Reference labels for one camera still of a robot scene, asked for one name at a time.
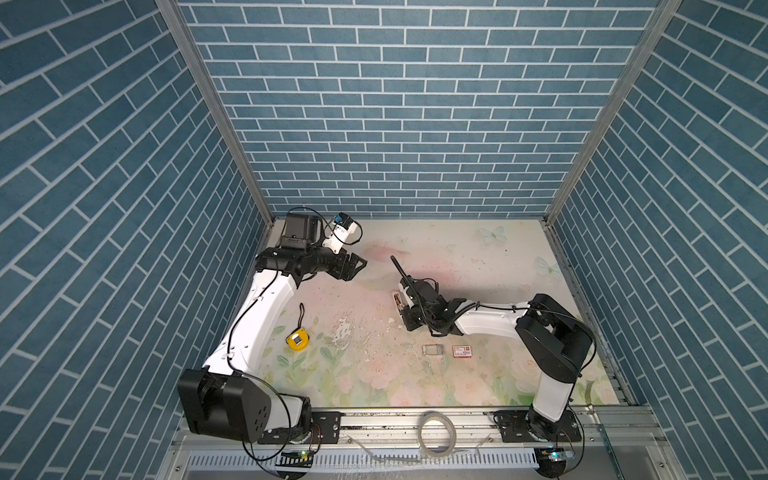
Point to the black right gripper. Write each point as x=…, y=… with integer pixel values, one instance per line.
x=407, y=320

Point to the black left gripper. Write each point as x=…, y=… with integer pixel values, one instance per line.
x=346, y=272

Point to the cardboard staple tray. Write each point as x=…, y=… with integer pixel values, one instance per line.
x=433, y=350

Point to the red staple box sleeve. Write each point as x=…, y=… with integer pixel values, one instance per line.
x=462, y=351

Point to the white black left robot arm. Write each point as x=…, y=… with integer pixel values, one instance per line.
x=225, y=398

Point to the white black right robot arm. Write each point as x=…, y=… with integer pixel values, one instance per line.
x=558, y=342

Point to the yellow tape measure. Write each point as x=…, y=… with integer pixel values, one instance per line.
x=299, y=338

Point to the coiled clear tube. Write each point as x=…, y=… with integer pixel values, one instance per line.
x=436, y=435

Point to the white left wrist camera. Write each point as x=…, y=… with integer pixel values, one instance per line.
x=344, y=231

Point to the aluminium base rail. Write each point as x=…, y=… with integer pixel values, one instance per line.
x=619, y=442

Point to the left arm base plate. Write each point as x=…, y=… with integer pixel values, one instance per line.
x=325, y=425

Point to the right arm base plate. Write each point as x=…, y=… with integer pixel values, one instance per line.
x=521, y=426

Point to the aluminium corner post left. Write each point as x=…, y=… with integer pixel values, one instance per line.
x=172, y=14

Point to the aluminium corner post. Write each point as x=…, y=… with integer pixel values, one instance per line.
x=656, y=26
x=172, y=14

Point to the aluminium corner post right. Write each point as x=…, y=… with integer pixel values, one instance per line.
x=656, y=26

